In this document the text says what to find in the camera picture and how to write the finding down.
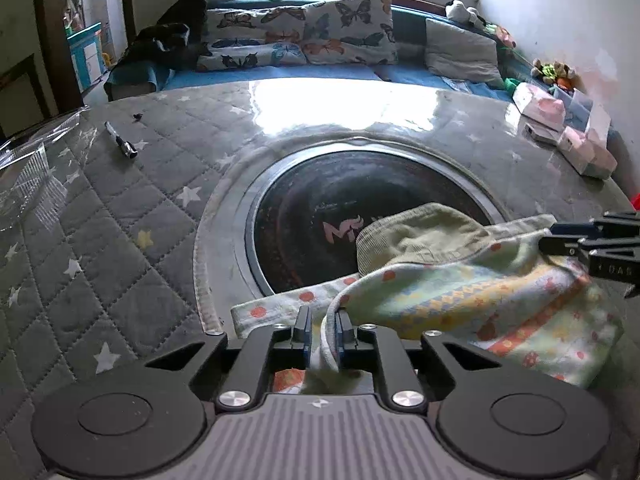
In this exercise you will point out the pink and green plush toy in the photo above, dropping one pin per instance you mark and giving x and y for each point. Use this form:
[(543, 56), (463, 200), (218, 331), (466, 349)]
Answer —
[(504, 36)]

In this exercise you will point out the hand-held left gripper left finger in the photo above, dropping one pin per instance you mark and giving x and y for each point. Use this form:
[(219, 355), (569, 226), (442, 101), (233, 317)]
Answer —
[(301, 332)]

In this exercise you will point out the square butterfly print cushion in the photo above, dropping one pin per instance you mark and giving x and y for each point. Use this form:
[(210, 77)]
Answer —
[(350, 30)]

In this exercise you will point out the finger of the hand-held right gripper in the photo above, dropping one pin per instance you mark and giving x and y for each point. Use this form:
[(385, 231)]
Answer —
[(565, 246), (575, 230)]

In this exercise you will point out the dark wooden furniture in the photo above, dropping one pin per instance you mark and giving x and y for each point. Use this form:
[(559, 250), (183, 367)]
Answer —
[(22, 95)]

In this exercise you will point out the pink and green tissue pack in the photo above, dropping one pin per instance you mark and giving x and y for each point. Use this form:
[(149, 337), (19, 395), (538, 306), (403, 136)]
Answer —
[(587, 155)]

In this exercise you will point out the pale blue storage box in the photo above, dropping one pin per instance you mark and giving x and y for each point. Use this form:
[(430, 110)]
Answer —
[(580, 105)]

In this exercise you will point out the red object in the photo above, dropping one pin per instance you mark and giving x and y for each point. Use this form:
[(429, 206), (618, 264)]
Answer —
[(636, 201)]

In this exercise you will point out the clear plastic food container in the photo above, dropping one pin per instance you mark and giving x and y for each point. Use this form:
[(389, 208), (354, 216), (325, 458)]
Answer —
[(30, 180)]

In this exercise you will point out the pale green patterned child's garment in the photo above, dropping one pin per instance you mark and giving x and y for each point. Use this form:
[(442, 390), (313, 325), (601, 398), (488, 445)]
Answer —
[(450, 300)]

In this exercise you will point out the flat butterfly print cushion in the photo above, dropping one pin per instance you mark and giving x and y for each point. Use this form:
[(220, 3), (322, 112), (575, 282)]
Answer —
[(250, 56)]

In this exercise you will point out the grey cushion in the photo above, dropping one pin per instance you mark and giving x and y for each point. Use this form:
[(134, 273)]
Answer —
[(462, 50)]

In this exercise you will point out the long butterfly print cushion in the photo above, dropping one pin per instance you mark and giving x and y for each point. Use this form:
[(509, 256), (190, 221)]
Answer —
[(255, 22)]

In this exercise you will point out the flat white box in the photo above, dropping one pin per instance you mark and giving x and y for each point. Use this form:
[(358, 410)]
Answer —
[(541, 133)]

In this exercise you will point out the blue sofa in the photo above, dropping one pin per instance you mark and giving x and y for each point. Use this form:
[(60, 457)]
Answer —
[(280, 74)]

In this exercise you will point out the white paper sheet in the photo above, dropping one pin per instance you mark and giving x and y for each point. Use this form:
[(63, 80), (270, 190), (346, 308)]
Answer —
[(598, 122)]

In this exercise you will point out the brown wooden door frame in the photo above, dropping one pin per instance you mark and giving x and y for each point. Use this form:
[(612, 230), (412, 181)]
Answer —
[(50, 20)]

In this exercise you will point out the blue and white cabinet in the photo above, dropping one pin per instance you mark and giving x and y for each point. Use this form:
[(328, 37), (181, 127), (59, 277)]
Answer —
[(85, 57)]

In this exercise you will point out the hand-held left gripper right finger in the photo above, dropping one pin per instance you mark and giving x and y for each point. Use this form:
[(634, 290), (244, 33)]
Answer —
[(342, 337)]

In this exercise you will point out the panda plush toy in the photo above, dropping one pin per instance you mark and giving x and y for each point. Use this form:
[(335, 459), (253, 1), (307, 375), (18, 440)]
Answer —
[(462, 11)]

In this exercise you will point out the grey star quilted table cover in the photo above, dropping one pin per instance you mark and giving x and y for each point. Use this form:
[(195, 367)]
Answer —
[(100, 240)]

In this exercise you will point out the brown plush toys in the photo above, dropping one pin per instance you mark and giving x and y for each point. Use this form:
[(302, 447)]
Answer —
[(552, 72)]

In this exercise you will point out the black clothing pile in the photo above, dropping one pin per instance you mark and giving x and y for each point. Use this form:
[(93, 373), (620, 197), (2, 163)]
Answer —
[(170, 35)]

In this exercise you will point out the black marker pen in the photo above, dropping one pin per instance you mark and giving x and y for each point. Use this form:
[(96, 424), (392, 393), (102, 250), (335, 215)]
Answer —
[(120, 140)]

